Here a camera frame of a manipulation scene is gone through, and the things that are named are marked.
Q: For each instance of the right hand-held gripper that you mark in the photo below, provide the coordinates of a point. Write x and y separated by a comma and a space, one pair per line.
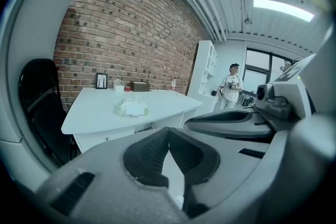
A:
294, 86

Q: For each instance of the white pen holder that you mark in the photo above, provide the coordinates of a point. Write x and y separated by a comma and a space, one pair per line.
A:
118, 86

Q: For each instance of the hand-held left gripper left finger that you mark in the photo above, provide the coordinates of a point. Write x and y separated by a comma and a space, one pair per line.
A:
110, 191

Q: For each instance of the white wet wipe pack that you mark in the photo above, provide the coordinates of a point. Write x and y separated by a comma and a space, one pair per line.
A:
132, 108

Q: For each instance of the white desk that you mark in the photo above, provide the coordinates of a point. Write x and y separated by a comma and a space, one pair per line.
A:
97, 112

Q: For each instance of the black framed window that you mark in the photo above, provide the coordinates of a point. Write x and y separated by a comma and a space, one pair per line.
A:
258, 70

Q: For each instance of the ceiling light panel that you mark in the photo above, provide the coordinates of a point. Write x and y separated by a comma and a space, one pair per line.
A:
282, 8

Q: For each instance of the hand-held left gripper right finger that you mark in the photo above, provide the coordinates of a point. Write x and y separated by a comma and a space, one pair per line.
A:
225, 165

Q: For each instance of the brown tissue box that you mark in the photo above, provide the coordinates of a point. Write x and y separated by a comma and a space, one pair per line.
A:
140, 86

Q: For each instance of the black picture frame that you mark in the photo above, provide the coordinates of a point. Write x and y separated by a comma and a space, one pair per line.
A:
101, 81

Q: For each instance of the clear bottle with red label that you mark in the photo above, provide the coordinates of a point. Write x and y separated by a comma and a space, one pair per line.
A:
173, 85

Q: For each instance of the black office chair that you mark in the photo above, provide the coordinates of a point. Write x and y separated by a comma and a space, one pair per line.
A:
44, 118

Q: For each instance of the white shelf cabinet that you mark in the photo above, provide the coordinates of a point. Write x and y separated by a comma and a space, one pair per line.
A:
200, 73

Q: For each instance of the small red box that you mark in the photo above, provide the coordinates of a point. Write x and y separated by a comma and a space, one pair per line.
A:
127, 89

